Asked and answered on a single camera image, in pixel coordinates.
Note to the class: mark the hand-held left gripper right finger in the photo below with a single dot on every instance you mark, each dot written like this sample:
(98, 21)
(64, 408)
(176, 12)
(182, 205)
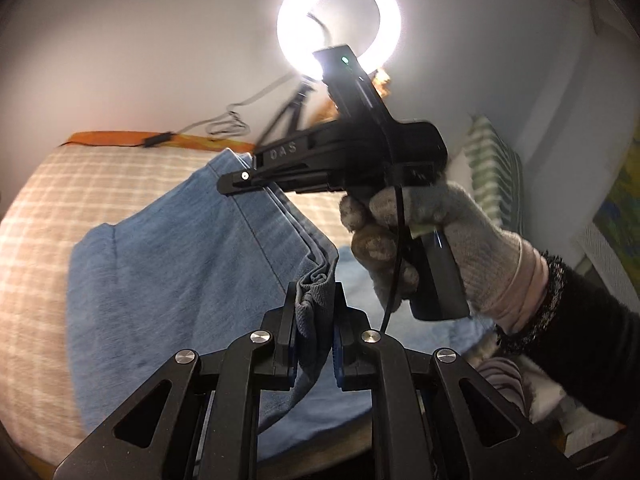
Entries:
(337, 360)

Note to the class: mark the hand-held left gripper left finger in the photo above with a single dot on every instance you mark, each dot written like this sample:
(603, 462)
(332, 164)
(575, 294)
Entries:
(287, 340)

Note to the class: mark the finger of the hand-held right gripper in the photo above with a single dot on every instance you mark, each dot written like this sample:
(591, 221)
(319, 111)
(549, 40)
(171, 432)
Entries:
(235, 184)

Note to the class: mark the blue denim pants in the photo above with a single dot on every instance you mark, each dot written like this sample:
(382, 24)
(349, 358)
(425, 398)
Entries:
(175, 285)

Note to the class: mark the person's right forearm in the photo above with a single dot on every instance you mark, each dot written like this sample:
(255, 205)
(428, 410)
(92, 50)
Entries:
(590, 340)

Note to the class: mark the person's right hand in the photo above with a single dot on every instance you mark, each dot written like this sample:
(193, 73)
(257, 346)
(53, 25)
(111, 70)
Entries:
(475, 250)

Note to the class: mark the patterned fabric bundle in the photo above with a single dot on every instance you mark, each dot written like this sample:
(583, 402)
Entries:
(382, 80)

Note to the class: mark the black tripod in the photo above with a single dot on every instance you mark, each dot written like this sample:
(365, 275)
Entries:
(295, 110)

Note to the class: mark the green striped pillow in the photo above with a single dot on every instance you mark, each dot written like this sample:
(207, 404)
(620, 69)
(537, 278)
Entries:
(492, 170)

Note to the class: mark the orange bed sheet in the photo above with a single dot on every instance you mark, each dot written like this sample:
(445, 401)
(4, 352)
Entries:
(100, 138)

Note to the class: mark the white fluffy cloth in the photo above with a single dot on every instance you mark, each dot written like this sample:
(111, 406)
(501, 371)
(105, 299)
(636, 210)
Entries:
(565, 405)

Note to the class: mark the colourful painted picture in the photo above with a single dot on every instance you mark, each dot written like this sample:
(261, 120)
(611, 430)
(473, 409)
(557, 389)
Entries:
(620, 200)

